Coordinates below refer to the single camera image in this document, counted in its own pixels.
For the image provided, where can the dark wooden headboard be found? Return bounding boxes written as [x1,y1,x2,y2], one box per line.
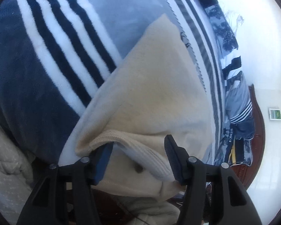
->
[232,84,265,189]

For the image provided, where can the blue striped bed blanket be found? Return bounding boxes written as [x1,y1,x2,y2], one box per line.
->
[0,0,224,163]

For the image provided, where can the green wall thermostat panel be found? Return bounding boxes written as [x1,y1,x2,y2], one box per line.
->
[268,108,281,121]

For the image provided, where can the grey striped pillow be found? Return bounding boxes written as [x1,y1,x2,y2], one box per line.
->
[225,71,252,125]

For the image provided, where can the grey quilted trousers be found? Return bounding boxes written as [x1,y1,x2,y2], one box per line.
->
[0,127,179,224]

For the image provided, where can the beige knit sweater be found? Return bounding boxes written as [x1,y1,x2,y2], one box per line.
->
[59,15,215,201]

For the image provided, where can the rolled blue patterned quilt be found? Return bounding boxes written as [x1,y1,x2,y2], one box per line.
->
[198,0,255,166]

